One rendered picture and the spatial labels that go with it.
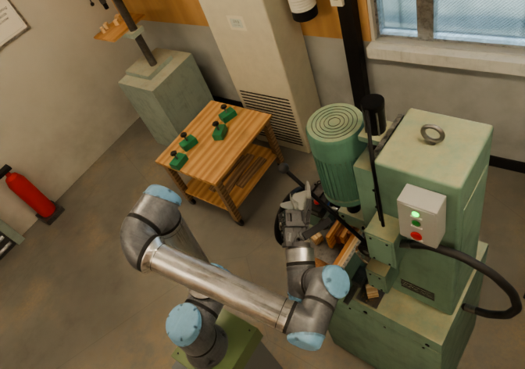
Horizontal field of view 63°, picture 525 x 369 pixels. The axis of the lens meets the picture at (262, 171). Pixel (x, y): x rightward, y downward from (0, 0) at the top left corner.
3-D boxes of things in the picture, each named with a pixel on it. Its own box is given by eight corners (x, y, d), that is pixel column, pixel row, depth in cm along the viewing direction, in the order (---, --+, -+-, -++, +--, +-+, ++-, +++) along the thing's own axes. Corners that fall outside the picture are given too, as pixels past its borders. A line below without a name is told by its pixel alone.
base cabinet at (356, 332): (371, 276, 251) (355, 205, 201) (475, 324, 218) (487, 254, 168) (332, 342, 233) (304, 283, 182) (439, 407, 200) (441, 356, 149)
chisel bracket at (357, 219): (349, 209, 167) (346, 196, 161) (383, 223, 159) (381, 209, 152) (340, 224, 164) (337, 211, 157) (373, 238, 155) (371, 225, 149)
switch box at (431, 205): (409, 218, 118) (406, 182, 107) (445, 231, 113) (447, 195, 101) (399, 235, 116) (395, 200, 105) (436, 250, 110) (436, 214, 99)
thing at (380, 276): (380, 264, 151) (377, 246, 142) (399, 272, 147) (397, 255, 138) (368, 286, 147) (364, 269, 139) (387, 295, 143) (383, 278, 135)
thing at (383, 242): (381, 237, 136) (376, 210, 126) (408, 248, 131) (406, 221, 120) (369, 258, 133) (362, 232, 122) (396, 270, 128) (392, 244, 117)
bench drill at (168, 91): (185, 107, 420) (94, -58, 307) (232, 120, 385) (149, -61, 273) (153, 141, 399) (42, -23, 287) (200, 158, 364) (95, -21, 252)
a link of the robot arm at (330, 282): (344, 312, 115) (316, 313, 125) (357, 274, 121) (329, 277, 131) (319, 293, 112) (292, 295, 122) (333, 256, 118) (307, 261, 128)
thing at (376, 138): (373, 134, 125) (367, 88, 113) (399, 141, 121) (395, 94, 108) (360, 152, 122) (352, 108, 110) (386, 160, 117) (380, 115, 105)
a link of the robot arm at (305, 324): (96, 245, 121) (322, 349, 106) (122, 209, 127) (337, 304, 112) (108, 260, 130) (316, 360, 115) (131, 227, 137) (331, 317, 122)
